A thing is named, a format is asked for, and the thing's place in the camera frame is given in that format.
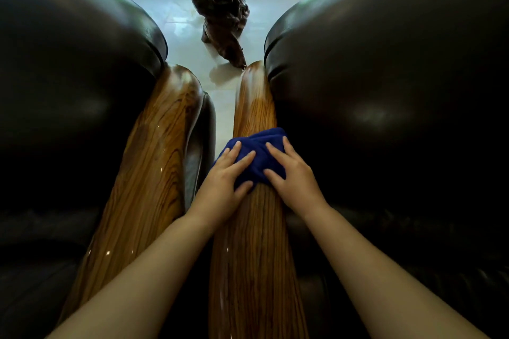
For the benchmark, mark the person's left hand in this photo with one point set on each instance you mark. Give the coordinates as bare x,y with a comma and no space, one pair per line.
216,193

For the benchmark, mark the person's right hand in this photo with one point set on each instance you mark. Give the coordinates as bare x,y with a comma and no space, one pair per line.
298,187

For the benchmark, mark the person's right middle finger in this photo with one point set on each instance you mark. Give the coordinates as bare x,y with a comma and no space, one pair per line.
291,149

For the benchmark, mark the person's right thumb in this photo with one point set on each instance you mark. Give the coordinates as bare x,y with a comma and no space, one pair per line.
274,178

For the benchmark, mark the person's left middle finger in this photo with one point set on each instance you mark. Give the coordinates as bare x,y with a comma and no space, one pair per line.
231,154

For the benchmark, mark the person's left thumb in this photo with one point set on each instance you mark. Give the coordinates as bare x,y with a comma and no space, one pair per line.
244,191

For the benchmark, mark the blue cleaning cloth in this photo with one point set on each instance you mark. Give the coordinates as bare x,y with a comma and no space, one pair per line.
258,152

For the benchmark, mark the person's left forearm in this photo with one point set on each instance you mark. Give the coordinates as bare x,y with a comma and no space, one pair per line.
151,279

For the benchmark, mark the person's right forearm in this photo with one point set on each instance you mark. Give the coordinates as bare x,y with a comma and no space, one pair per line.
381,283

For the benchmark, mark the glossy wooden armrest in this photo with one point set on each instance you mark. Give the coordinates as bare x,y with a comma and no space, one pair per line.
254,263
151,176

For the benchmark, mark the black leather armchair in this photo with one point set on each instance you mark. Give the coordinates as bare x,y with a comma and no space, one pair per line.
397,112
71,112

